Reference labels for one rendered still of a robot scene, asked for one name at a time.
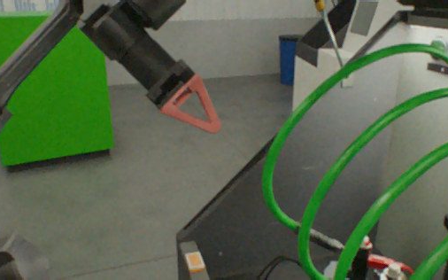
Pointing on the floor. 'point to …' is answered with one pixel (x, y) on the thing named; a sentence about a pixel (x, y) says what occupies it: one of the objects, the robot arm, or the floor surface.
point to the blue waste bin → (287, 45)
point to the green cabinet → (49, 94)
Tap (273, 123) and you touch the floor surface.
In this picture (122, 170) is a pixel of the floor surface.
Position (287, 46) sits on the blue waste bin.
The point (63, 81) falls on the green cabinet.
